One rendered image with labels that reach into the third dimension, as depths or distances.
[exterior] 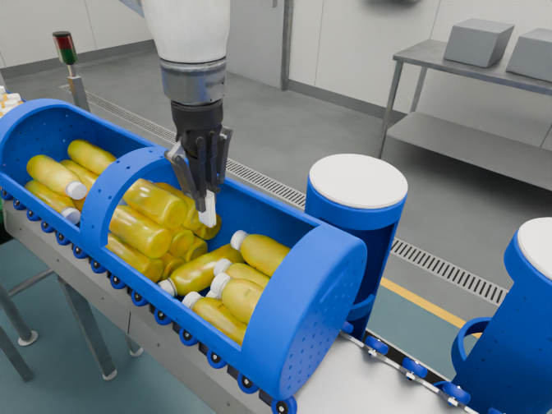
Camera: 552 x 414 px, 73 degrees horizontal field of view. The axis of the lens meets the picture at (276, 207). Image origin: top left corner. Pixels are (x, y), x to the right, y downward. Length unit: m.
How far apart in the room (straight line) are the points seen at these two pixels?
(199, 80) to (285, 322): 0.33
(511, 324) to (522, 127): 2.90
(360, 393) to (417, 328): 1.36
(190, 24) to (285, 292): 0.35
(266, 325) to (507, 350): 0.75
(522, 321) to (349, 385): 0.47
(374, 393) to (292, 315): 0.32
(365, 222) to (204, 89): 0.62
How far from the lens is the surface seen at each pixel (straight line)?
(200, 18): 0.49
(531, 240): 1.06
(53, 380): 2.01
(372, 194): 1.03
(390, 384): 0.79
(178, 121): 0.56
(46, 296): 2.34
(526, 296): 1.03
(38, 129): 1.14
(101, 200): 0.74
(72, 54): 1.68
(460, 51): 3.02
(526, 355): 1.12
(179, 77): 0.52
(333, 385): 0.77
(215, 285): 0.66
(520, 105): 3.80
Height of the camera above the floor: 1.60
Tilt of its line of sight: 37 degrees down
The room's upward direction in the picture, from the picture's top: 3 degrees clockwise
